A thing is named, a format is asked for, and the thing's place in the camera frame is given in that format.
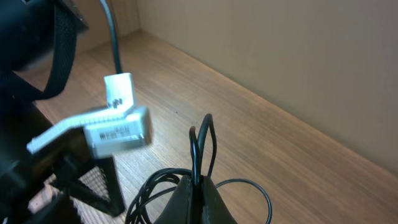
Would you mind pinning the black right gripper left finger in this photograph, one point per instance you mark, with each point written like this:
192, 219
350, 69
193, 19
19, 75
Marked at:
176, 210

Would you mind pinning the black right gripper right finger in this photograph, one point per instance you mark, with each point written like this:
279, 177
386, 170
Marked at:
214, 209

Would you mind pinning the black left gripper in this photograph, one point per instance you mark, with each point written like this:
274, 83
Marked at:
91, 181

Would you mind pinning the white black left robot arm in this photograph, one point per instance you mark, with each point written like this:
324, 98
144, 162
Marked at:
38, 42

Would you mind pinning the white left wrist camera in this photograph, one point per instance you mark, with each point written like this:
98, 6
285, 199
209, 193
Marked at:
120, 126

